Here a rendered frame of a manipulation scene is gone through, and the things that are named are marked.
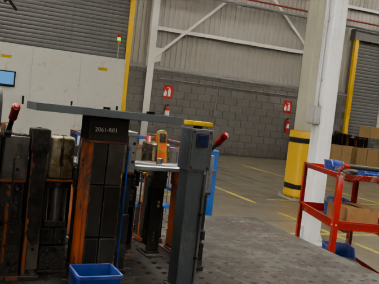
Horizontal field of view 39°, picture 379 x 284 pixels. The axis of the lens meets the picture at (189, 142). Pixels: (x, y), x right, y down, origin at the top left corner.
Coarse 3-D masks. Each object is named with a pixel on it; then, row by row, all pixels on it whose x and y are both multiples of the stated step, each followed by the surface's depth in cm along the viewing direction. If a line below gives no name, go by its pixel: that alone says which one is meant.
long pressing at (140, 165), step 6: (138, 162) 179; (144, 162) 180; (150, 162) 182; (162, 162) 187; (168, 162) 189; (138, 168) 167; (144, 168) 168; (150, 168) 169; (156, 168) 170; (162, 168) 170; (168, 168) 171; (174, 168) 172
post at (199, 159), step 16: (192, 128) 143; (192, 144) 143; (208, 144) 145; (192, 160) 144; (208, 160) 146; (192, 176) 145; (192, 192) 145; (176, 208) 149; (192, 208) 146; (176, 224) 148; (192, 224) 146; (176, 240) 148; (192, 240) 147; (176, 256) 147; (192, 256) 147; (176, 272) 146; (192, 272) 147
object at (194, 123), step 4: (184, 120) 148; (188, 120) 147; (188, 124) 146; (192, 124) 144; (196, 124) 144; (200, 124) 144; (204, 124) 145; (208, 124) 145; (212, 124) 146; (200, 128) 146
